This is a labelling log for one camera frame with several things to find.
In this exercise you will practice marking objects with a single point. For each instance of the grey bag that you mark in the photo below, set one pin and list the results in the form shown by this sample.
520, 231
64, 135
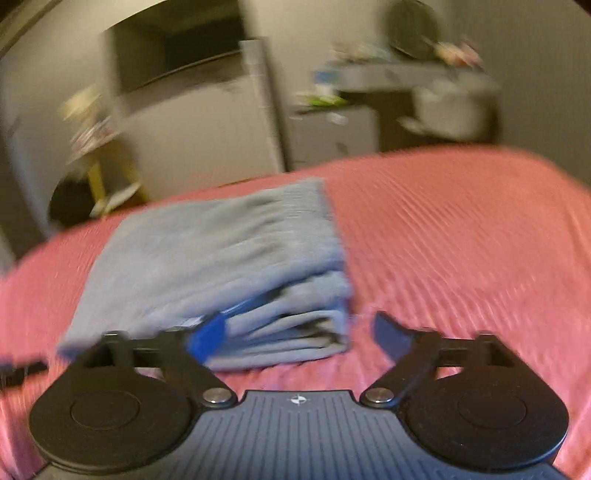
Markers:
455, 108

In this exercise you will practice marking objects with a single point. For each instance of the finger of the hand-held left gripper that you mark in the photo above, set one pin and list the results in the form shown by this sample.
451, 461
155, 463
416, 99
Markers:
23, 374

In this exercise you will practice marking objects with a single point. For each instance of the black round object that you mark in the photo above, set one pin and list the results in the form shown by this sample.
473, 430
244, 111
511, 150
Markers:
71, 203

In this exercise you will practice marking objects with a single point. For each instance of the cluttered grey shelf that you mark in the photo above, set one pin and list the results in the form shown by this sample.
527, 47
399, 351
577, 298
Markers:
406, 74

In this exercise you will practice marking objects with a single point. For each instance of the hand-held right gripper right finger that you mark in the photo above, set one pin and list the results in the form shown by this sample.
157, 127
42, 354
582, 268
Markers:
390, 333

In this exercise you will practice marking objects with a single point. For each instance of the small grey cabinet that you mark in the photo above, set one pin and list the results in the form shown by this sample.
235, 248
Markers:
332, 134

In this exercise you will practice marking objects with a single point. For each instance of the grey pants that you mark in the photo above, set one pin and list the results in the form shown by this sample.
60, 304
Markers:
207, 249

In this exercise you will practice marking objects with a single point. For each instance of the yellow rack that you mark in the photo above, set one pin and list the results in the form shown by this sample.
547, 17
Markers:
99, 152

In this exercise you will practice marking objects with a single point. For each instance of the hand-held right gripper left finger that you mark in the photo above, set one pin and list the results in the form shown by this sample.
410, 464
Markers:
208, 339

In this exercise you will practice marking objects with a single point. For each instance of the dark round pan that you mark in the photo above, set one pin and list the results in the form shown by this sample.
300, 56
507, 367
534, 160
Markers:
411, 30

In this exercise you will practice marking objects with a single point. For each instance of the pink ribbed bedspread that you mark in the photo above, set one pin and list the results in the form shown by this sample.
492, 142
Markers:
461, 230

